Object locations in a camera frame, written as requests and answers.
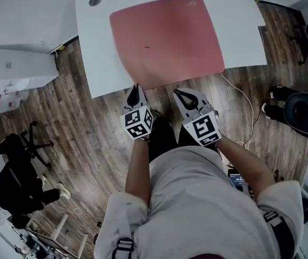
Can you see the grey table grommet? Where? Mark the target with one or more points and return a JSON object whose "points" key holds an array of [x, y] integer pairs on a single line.
{"points": [[94, 0]]}

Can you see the wooden legged desk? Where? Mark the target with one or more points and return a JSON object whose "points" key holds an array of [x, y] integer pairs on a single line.
{"points": [[59, 225]]}

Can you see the person's grey shirt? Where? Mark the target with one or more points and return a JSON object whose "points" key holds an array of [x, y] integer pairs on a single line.
{"points": [[197, 204]]}

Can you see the black device with screen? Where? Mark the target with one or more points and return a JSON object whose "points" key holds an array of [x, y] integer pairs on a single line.
{"points": [[236, 178]]}

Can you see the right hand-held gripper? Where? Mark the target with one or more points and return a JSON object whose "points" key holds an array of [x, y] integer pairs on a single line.
{"points": [[204, 127]]}

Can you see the white table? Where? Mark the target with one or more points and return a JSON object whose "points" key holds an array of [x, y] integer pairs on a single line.
{"points": [[94, 50]]}

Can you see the person's left forearm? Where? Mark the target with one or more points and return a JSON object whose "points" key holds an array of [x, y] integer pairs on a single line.
{"points": [[137, 171]]}

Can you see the red and black desk mat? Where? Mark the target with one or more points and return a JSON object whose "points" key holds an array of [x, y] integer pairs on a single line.
{"points": [[167, 42]]}

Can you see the person's black trousers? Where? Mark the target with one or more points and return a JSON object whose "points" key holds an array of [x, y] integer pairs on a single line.
{"points": [[160, 136]]}

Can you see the person's right forearm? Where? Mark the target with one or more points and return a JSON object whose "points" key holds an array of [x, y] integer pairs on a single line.
{"points": [[246, 169]]}

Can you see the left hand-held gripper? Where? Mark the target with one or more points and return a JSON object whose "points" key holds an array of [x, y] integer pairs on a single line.
{"points": [[136, 120]]}

